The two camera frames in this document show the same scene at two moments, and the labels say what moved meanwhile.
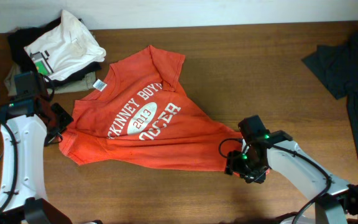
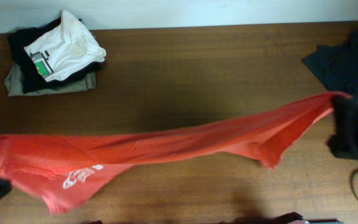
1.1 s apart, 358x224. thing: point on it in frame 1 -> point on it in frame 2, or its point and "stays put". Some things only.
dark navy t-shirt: [352, 70] stays put
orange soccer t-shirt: [134, 114] -> [56, 169]
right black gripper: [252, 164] -> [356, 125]
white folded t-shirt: [66, 46] stays put
